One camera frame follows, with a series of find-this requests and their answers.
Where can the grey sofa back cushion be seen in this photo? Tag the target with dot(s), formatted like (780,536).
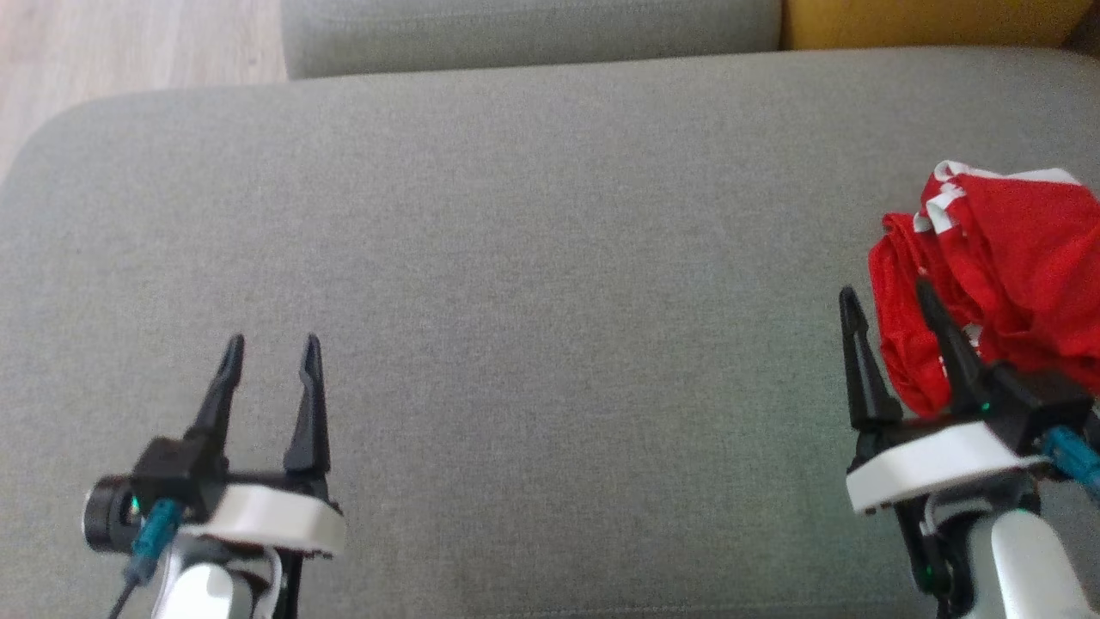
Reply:
(516,34)

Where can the grey sofa seat cushion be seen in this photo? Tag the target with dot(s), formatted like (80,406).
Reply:
(550,215)

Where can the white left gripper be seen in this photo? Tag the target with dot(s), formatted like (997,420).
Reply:
(275,520)

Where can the grey sofa armrest cushion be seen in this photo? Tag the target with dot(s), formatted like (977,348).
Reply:
(1087,26)

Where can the red Bulls basketball jersey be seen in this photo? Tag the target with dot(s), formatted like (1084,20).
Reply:
(1031,258)

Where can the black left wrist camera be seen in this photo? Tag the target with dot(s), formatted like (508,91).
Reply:
(168,486)

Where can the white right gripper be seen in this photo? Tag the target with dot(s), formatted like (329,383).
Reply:
(937,468)

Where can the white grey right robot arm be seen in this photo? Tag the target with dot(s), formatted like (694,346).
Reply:
(1005,567)

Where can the red shorts with white stripe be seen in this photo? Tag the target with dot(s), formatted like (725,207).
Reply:
(902,327)

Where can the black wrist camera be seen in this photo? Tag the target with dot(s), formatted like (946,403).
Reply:
(168,486)
(1044,408)

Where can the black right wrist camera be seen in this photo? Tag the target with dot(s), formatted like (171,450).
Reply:
(1044,408)

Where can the yellow sofa cushion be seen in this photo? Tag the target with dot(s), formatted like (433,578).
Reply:
(928,21)

